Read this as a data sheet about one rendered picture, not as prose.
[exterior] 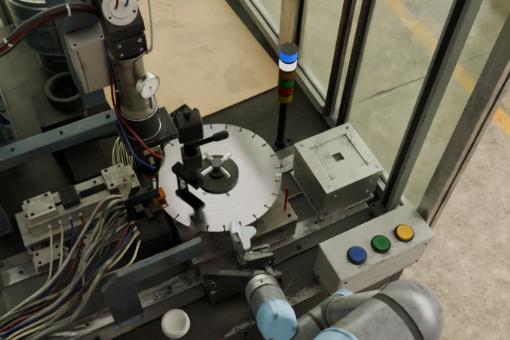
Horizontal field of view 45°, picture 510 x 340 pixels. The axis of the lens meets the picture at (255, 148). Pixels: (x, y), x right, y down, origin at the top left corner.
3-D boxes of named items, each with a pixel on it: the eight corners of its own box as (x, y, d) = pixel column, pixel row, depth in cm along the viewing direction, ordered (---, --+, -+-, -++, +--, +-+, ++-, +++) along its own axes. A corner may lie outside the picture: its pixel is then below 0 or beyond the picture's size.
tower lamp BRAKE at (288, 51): (291, 48, 160) (292, 40, 157) (300, 60, 157) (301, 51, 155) (276, 54, 158) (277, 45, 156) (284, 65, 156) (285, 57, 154)
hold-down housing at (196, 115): (201, 154, 146) (197, 99, 130) (206, 169, 144) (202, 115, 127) (178, 159, 145) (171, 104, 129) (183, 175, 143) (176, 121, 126)
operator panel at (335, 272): (398, 229, 172) (410, 201, 160) (421, 261, 167) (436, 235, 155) (312, 269, 165) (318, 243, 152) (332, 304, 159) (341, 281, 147)
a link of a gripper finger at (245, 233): (250, 215, 151) (260, 249, 146) (226, 221, 150) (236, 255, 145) (250, 209, 148) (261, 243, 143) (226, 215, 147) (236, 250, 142)
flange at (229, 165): (208, 150, 162) (207, 145, 160) (246, 166, 159) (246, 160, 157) (187, 182, 156) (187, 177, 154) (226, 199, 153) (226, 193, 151)
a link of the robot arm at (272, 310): (269, 354, 122) (256, 322, 118) (256, 322, 132) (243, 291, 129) (305, 338, 123) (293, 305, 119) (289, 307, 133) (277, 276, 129)
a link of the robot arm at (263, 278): (251, 317, 131) (246, 285, 128) (247, 305, 135) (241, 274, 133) (284, 308, 133) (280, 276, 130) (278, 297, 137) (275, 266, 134)
